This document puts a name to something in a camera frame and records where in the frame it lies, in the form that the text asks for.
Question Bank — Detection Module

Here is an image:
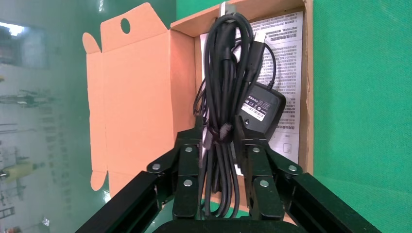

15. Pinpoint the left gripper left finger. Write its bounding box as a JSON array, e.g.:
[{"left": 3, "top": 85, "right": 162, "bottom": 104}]
[{"left": 75, "top": 116, "right": 205, "bottom": 233}]

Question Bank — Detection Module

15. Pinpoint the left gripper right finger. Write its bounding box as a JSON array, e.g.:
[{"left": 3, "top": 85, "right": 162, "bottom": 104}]
[{"left": 234, "top": 115, "right": 382, "bottom": 233}]

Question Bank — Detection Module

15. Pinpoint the black data cable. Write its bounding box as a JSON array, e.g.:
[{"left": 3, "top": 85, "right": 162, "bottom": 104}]
[{"left": 192, "top": 1, "right": 268, "bottom": 220}]

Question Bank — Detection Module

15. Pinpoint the orange cardboard box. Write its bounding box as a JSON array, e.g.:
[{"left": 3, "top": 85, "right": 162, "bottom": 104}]
[{"left": 82, "top": 0, "right": 315, "bottom": 226}]

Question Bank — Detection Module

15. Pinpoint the white printed instruction sheet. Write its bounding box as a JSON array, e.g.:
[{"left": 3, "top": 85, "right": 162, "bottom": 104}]
[{"left": 199, "top": 11, "right": 305, "bottom": 177}]

